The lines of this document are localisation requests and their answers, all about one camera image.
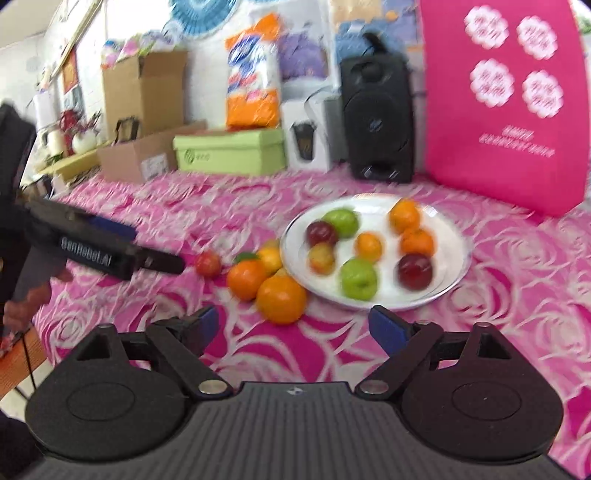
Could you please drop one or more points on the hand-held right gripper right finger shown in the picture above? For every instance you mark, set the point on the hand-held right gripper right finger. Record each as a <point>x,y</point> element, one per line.
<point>385,326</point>

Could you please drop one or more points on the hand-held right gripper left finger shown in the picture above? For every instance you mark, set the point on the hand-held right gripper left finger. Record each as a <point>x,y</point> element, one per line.
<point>207,325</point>

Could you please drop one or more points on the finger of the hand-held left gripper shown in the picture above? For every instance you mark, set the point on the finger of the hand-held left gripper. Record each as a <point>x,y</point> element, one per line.
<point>159,264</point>
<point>113,228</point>

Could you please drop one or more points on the small red apple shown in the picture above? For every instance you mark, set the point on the small red apple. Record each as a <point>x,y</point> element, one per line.
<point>207,263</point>

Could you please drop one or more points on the green apple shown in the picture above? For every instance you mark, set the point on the green apple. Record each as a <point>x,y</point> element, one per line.
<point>358,278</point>
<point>342,221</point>

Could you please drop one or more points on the dark red apple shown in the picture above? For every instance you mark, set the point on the dark red apple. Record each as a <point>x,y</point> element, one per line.
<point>322,233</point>
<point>414,271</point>

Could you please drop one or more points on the small orange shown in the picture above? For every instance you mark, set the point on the small orange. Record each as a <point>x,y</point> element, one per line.
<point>368,247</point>

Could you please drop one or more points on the white round plate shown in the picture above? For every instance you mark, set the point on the white round plate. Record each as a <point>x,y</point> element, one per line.
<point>443,258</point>

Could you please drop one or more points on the orange with green stem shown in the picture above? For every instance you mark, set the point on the orange with green stem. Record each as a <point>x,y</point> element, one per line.
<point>417,242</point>

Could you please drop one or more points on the yellow red apple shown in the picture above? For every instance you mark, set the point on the yellow red apple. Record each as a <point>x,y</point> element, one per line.
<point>322,258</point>

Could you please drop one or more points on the person's left hand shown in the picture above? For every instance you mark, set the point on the person's left hand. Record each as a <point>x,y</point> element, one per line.
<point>23,311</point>

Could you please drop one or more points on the pink rose tablecloth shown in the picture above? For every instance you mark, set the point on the pink rose tablecloth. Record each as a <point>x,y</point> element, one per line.
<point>184,217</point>

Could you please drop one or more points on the yellow shelf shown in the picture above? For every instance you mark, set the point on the yellow shelf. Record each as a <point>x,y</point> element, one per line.
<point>74,164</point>

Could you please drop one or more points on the low cardboard box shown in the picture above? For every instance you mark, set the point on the low cardboard box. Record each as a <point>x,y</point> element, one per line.
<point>138,157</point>

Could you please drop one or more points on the small green fruit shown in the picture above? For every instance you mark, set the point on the small green fruit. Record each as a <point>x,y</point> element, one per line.
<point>244,256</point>

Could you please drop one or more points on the white flower pot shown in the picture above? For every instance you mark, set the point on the white flower pot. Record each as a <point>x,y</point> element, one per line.
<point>83,143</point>

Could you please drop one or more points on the yellow orange fruit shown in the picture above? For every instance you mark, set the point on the yellow orange fruit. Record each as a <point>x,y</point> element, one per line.
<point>271,257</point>

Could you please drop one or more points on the green shoe box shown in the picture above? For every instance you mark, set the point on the green shoe box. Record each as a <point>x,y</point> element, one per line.
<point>231,152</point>

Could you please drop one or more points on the tall open cardboard box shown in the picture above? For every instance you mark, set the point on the tall open cardboard box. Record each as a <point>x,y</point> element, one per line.
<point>143,97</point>

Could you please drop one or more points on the orange stool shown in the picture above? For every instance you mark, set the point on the orange stool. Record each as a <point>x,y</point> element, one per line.
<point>18,364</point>

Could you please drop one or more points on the white box with cup picture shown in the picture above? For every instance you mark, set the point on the white box with cup picture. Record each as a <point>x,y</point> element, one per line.
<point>304,134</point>

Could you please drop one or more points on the black speaker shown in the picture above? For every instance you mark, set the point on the black speaker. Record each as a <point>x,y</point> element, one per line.
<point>376,120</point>

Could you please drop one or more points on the orange paper cup pack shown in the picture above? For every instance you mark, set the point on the orange paper cup pack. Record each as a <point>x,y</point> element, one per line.
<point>253,74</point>

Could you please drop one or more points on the blue paper fan decoration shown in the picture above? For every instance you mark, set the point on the blue paper fan decoration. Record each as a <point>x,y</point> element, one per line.
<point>203,14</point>

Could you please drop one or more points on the purple bedding poster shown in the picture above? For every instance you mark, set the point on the purple bedding poster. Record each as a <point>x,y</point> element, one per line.
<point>302,60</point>

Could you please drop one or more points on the pink bag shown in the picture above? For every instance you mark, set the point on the pink bag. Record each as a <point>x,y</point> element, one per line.
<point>503,106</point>

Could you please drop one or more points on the blue bedding poster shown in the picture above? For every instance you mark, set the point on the blue bedding poster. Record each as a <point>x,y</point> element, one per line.
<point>369,23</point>

